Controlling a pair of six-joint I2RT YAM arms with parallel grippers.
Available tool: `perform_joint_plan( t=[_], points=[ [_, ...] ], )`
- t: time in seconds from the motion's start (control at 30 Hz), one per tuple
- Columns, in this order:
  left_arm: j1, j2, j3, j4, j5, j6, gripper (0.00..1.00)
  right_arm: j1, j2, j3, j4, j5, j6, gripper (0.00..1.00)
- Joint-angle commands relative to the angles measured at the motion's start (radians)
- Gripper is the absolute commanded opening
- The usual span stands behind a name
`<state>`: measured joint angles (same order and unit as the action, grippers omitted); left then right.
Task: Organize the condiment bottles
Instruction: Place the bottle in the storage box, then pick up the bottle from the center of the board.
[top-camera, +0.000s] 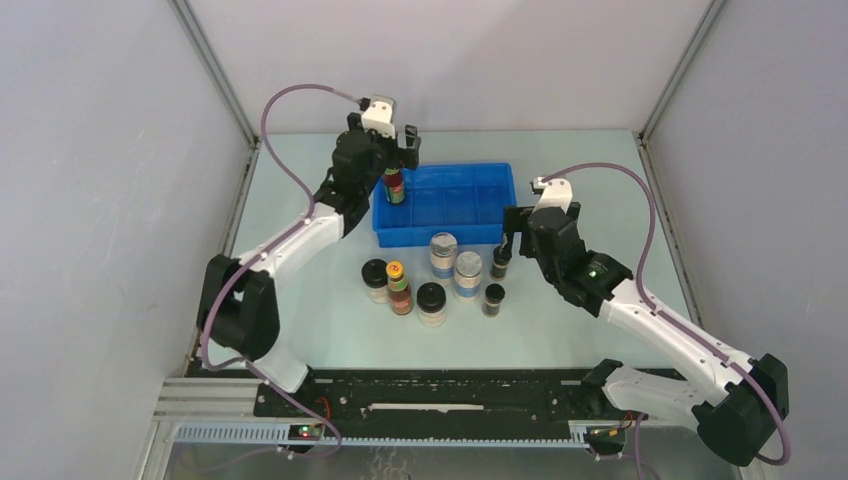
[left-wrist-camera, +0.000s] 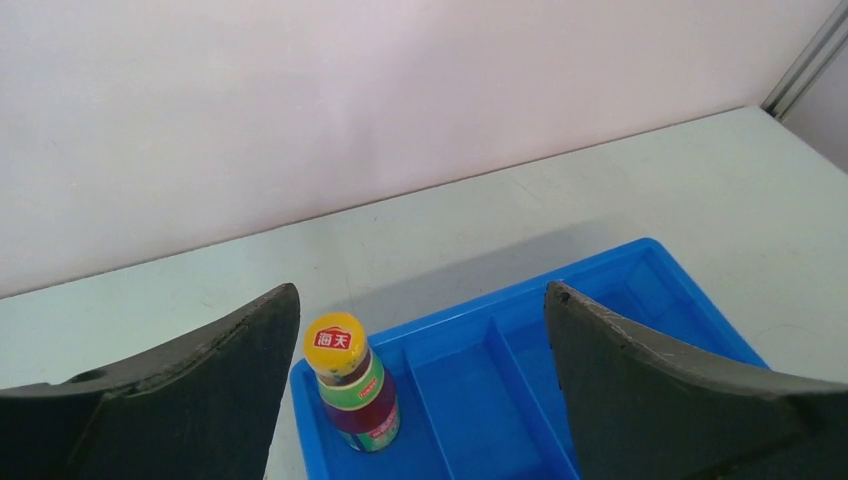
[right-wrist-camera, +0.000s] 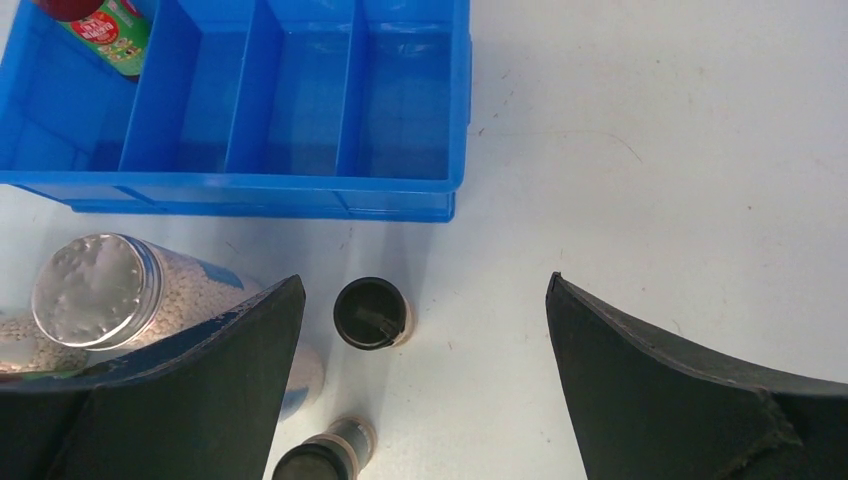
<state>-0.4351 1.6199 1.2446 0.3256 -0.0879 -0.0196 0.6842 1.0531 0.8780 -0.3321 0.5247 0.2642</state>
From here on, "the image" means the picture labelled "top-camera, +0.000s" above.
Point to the white slotted cable duct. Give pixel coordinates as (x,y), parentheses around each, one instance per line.
(286,434)

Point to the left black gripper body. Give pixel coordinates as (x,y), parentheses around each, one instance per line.
(385,155)

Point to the small dark bottle front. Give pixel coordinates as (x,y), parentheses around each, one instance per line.
(494,295)

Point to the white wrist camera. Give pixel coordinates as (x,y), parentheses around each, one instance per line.
(555,193)
(378,116)

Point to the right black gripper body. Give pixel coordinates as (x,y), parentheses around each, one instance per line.
(514,221)

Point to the blue plastic bin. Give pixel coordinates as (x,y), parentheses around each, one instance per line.
(465,200)

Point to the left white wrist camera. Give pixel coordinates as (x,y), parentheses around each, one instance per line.
(378,116)

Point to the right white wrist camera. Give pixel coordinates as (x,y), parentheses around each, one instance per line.
(555,193)

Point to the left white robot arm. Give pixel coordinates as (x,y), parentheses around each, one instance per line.
(238,308)

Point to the silver lid jar front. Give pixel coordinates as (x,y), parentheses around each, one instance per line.
(467,275)

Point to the black lid jar left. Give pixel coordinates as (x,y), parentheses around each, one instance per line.
(375,278)

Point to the black lid jar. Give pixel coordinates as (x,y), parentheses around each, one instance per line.
(375,278)
(431,302)

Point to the small dark bottle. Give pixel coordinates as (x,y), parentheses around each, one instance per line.
(498,271)
(494,295)

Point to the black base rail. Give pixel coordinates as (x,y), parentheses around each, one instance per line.
(445,401)

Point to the small dark bottle rear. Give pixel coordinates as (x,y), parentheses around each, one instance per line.
(498,271)

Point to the silver lid jar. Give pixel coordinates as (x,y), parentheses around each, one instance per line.
(467,275)
(443,253)

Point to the red sauce bottle yellow cap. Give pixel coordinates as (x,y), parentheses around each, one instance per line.
(399,290)

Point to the red sauce bottle green label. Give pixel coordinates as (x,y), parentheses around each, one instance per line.
(393,180)

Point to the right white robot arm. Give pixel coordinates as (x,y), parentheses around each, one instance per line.
(736,404)

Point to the black lid jar front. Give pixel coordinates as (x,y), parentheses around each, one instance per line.
(431,302)

